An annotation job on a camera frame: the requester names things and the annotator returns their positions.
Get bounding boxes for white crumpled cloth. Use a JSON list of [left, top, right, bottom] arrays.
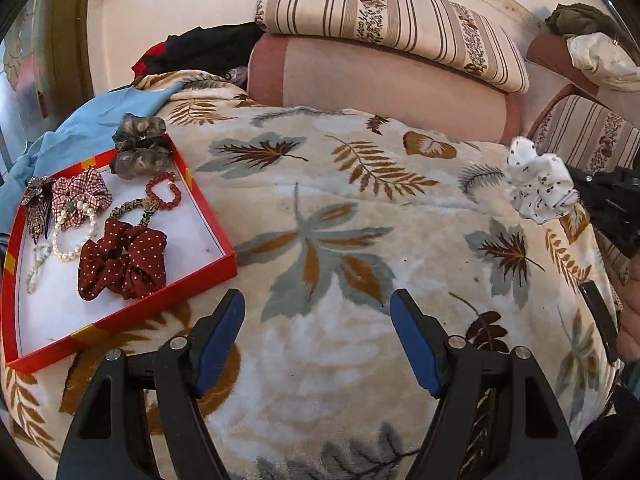
[[566, 32, 639, 92]]

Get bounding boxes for pink bolster cushion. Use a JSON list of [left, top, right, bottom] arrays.
[[247, 34, 522, 143]]

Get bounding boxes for small white bead bracelet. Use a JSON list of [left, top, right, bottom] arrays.
[[25, 239, 53, 295]]

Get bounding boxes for person's right hand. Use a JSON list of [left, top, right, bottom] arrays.
[[606, 255, 640, 362]]

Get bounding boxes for red bead bracelet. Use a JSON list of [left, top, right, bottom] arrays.
[[144, 171, 184, 212]]

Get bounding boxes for red tray white inside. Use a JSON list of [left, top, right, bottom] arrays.
[[1, 150, 238, 374]]

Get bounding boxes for dark red dotted scrunchie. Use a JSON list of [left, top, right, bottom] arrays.
[[78, 218, 167, 301]]

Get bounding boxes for light blue cloth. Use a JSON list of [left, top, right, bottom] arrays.
[[0, 82, 182, 234]]

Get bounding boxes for black and red clothes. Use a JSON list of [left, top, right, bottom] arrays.
[[131, 22, 264, 77]]

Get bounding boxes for leaf pattern blanket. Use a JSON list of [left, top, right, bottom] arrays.
[[0, 69, 626, 480]]

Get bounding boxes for white dotted scrunchie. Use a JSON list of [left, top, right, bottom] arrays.
[[504, 136, 579, 224]]

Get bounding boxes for flower hair claw clip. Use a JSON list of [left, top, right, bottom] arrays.
[[21, 177, 55, 244]]

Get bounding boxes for olive green garment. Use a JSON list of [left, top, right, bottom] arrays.
[[544, 3, 622, 38]]

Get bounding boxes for red plaid scrunchie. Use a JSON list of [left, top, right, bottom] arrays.
[[52, 167, 113, 231]]

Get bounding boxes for white pearl bracelet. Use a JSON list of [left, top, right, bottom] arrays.
[[50, 200, 99, 262]]

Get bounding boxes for gold black braided bracelet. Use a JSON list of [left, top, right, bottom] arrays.
[[108, 196, 163, 229]]

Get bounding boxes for grey sheer scrunchie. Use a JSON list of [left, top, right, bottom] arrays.
[[110, 113, 172, 180]]

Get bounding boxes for striped floral side pillow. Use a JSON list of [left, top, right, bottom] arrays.
[[532, 96, 639, 172]]

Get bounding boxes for wooden glass door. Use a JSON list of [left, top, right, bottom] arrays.
[[1, 0, 94, 174]]

